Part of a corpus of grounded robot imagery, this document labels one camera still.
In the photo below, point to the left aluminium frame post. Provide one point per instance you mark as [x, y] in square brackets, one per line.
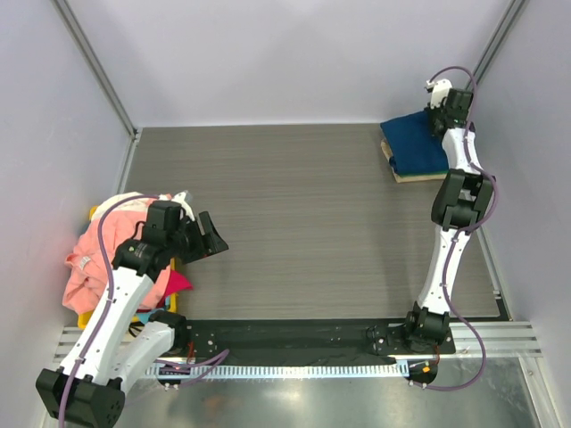
[81, 40]

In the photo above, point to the folded beige t-shirt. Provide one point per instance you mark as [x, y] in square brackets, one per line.
[387, 152]

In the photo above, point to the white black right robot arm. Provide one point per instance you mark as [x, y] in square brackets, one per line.
[459, 208]

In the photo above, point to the folded green t-shirt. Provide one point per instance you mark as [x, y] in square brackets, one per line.
[422, 175]

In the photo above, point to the yellow plastic bin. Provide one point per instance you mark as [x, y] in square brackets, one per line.
[148, 306]

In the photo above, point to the right aluminium frame post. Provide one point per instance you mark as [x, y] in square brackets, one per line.
[499, 36]

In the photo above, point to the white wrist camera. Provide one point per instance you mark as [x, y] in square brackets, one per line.
[184, 199]
[438, 90]

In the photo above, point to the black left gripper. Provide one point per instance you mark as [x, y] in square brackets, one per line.
[215, 242]

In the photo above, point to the pink t-shirt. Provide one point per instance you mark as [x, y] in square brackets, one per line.
[88, 275]

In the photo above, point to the aluminium extrusion rail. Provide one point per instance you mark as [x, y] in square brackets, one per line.
[501, 340]

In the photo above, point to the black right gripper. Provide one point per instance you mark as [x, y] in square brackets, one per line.
[429, 112]

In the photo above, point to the magenta t-shirt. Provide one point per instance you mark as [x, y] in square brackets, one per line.
[176, 283]

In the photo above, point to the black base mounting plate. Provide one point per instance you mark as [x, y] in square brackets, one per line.
[311, 342]

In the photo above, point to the white slotted cable duct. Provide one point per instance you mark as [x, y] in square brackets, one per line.
[162, 373]

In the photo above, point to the aluminium frame post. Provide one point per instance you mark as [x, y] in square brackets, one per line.
[499, 36]
[81, 40]

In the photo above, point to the blue Mickey print t-shirt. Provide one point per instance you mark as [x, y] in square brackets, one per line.
[414, 148]

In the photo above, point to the cream white t-shirt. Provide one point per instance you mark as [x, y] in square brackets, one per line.
[132, 201]

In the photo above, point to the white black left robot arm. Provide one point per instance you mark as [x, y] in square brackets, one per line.
[90, 386]

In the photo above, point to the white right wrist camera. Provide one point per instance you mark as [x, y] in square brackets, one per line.
[438, 90]

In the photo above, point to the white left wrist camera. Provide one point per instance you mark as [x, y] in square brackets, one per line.
[184, 199]

